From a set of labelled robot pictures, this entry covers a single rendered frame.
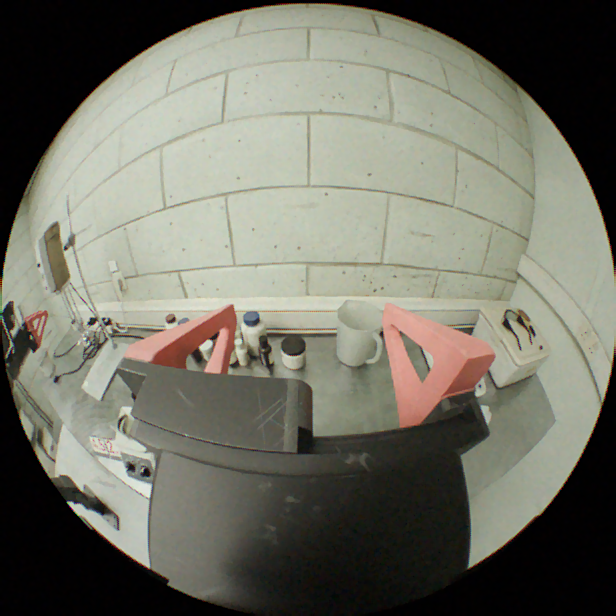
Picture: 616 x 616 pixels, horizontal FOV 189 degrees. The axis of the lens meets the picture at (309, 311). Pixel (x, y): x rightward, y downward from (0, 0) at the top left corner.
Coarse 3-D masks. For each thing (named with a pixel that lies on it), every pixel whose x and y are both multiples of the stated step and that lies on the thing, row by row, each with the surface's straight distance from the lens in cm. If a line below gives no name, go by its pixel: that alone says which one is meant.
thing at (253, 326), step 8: (248, 312) 61; (256, 312) 60; (248, 320) 58; (256, 320) 58; (248, 328) 60; (256, 328) 59; (264, 328) 61; (248, 336) 60; (256, 336) 60; (248, 344) 63; (256, 344) 62; (248, 352) 66; (256, 352) 64
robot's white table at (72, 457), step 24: (72, 456) 98; (96, 480) 81; (120, 480) 71; (72, 504) 103; (120, 504) 72; (144, 504) 64; (96, 528) 89; (120, 528) 75; (144, 528) 66; (144, 552) 71
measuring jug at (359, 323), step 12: (348, 300) 61; (336, 312) 56; (348, 312) 62; (360, 312) 63; (372, 312) 61; (348, 324) 64; (360, 324) 65; (372, 324) 63; (348, 336) 53; (360, 336) 52; (372, 336) 53; (348, 348) 56; (360, 348) 56; (372, 348) 59; (348, 360) 60; (360, 360) 60; (372, 360) 56
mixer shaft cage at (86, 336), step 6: (66, 294) 88; (72, 300) 88; (66, 306) 87; (72, 312) 89; (78, 312) 89; (72, 318) 88; (78, 324) 91; (84, 324) 90; (78, 330) 90; (84, 336) 91; (90, 336) 91; (84, 342) 91; (90, 342) 91
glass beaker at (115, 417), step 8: (112, 408) 55; (120, 408) 52; (104, 416) 54; (112, 416) 56; (120, 416) 51; (128, 416) 54; (112, 424) 56; (120, 424) 51; (128, 424) 53; (120, 432) 53; (128, 432) 53
